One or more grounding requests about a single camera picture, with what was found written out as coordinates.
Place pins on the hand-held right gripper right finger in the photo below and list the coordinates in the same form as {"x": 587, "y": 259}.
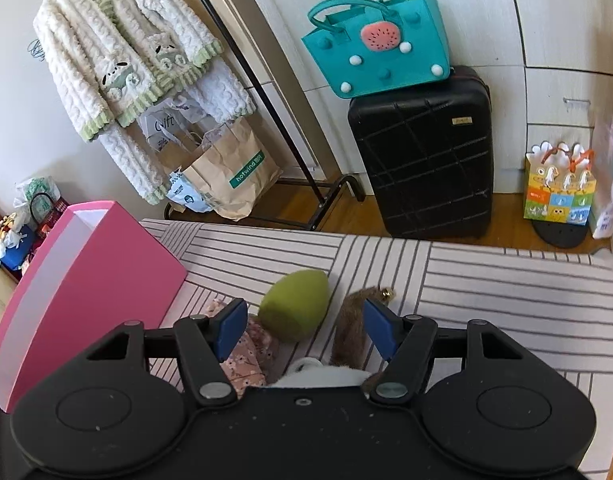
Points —
{"x": 381, "y": 330}

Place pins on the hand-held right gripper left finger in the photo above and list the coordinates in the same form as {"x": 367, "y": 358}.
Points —
{"x": 229, "y": 329}

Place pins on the pink floral cloth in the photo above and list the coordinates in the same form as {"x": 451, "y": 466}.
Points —
{"x": 249, "y": 360}

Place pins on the green egg-shaped sponge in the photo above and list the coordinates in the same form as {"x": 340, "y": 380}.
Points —
{"x": 294, "y": 305}

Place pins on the white cat plush toy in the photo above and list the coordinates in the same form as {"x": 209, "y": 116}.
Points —
{"x": 316, "y": 376}

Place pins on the pink storage box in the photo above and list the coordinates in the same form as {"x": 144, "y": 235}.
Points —
{"x": 126, "y": 270}

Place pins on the striped bed sheet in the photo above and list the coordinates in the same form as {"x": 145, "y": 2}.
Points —
{"x": 486, "y": 285}

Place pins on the blue white printed packet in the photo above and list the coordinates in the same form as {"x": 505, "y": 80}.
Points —
{"x": 184, "y": 192}

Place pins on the black clothes rack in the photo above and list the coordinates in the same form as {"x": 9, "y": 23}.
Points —
{"x": 350, "y": 182}

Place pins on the brown paper bag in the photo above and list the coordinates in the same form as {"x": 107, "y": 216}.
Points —
{"x": 236, "y": 170}

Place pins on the black suitcase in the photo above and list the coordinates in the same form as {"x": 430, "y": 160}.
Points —
{"x": 426, "y": 160}

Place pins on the white fleece garment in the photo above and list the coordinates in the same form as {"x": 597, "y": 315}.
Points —
{"x": 131, "y": 160}

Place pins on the black round stand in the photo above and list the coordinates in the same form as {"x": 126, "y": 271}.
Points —
{"x": 561, "y": 235}

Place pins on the red basket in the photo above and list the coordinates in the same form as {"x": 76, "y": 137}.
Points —
{"x": 54, "y": 217}

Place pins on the white gift bag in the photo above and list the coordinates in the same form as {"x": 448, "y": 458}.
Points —
{"x": 164, "y": 127}

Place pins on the colourful gift bag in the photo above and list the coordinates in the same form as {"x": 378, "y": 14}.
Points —
{"x": 556, "y": 200}

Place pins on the blue bag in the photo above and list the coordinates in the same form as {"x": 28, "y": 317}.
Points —
{"x": 19, "y": 247}

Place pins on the green patterned plastic bag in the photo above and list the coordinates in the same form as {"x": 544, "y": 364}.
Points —
{"x": 39, "y": 190}

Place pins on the teal felt handbag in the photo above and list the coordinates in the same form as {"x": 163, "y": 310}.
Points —
{"x": 386, "y": 60}

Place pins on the clear plastic bag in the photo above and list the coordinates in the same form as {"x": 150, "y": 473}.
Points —
{"x": 608, "y": 180}

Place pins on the cream knit jacket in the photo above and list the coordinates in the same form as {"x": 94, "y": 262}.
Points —
{"x": 86, "y": 35}

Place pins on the white wardrobe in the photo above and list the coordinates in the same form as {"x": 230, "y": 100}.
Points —
{"x": 536, "y": 10}

